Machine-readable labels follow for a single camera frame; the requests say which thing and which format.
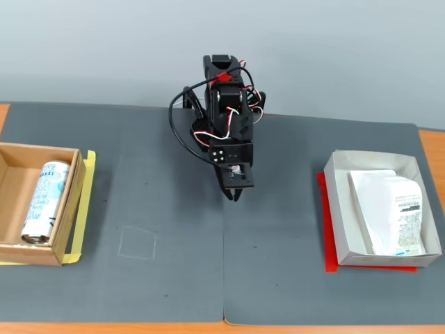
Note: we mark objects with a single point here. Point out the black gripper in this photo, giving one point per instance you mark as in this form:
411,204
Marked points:
232,152

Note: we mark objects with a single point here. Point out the white blue printed drink can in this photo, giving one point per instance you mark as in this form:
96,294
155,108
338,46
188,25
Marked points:
43,202

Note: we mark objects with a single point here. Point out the white cardboard box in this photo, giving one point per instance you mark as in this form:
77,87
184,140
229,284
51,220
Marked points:
351,250

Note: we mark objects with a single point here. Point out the brown cardboard box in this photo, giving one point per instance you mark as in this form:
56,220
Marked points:
17,195

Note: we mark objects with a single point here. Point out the dark grey textured mat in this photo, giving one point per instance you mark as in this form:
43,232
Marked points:
139,181
313,295

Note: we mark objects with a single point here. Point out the red tape tab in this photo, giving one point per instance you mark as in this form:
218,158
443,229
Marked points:
223,77

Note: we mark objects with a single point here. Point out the red paper sheet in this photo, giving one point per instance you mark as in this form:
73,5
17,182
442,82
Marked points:
328,243

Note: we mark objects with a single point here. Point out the white labelled pouch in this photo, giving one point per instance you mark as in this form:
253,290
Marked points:
386,208

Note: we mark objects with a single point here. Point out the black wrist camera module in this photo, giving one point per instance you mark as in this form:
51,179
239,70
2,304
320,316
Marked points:
241,175

